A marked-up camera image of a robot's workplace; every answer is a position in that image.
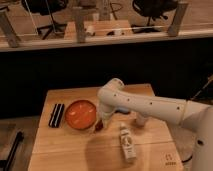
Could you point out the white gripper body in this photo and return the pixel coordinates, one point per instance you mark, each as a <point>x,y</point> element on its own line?
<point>105,115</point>

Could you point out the dark red pepper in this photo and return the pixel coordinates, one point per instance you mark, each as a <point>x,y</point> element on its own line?
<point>99,126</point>

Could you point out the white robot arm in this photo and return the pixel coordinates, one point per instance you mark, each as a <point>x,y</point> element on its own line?
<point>197,117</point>

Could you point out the orange round plate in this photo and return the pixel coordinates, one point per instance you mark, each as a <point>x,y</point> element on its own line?
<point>81,114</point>

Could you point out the white plastic bottle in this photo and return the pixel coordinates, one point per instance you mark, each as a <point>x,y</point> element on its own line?
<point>127,144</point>

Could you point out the black rectangular eraser block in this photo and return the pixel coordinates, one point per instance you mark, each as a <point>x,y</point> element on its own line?
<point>56,116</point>

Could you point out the black stand at left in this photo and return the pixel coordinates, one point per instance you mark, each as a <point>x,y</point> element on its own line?
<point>5,164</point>

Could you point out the black office chair right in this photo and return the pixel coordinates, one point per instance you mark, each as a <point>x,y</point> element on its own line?
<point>153,10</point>

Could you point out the black office chair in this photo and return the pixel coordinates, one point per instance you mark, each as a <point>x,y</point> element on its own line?
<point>153,10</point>
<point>46,7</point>

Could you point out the black office chair left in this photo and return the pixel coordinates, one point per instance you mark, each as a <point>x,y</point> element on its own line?
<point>46,7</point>

